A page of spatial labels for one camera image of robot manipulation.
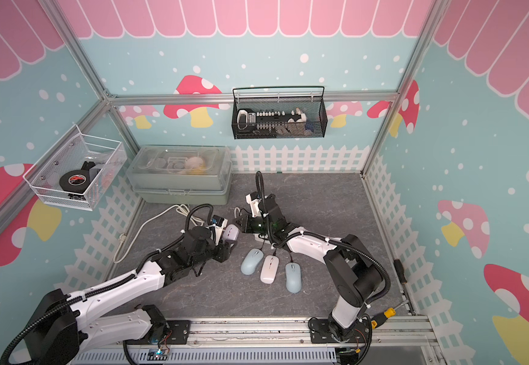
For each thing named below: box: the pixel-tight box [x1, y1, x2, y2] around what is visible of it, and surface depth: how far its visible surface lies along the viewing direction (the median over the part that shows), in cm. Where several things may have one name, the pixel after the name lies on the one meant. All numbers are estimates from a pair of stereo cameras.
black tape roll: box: [59, 169, 92, 194], surface depth 70 cm
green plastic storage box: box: [126, 145, 233, 206], surface depth 102 cm
